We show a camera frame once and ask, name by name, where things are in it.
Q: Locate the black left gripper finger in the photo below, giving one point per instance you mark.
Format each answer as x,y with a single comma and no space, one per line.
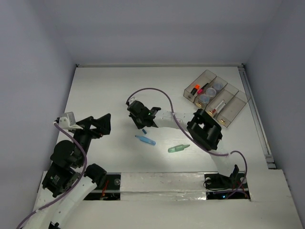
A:
102,125
86,121

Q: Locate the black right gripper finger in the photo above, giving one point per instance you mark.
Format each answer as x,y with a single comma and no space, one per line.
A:
150,122
140,122

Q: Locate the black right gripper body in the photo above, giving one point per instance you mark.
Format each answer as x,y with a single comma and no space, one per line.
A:
133,116

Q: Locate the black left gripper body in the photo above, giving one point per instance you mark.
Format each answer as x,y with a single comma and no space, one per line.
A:
81,134

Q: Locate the blue utility knife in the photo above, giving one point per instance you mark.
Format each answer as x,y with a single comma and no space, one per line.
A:
146,140

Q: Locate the pink highlighter marker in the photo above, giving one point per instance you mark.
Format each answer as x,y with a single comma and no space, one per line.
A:
201,90

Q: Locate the orange highlighter marker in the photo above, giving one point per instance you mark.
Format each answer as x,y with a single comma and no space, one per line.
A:
195,89

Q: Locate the clear jar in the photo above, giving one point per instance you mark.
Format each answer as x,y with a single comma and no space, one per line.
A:
211,92
203,98
218,86

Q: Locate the red capped white pen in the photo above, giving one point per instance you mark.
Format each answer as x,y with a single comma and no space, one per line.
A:
222,103

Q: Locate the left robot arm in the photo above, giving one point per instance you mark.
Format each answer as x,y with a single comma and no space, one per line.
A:
70,178

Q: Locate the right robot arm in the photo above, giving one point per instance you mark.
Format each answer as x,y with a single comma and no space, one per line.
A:
202,129

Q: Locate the green utility knife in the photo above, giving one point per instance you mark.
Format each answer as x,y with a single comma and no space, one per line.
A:
178,148

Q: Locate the clear four-compartment organizer tray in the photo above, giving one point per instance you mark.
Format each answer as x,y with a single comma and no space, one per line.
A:
235,99

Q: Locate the white front board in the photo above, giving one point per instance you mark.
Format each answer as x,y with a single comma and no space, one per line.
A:
169,201

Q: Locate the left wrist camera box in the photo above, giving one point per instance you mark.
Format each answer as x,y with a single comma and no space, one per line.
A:
67,122

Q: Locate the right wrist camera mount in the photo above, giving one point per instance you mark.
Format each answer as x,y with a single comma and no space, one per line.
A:
131,99

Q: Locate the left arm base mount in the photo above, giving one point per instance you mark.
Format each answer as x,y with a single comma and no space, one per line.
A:
109,191

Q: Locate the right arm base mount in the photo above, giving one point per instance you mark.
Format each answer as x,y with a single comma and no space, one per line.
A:
219,187

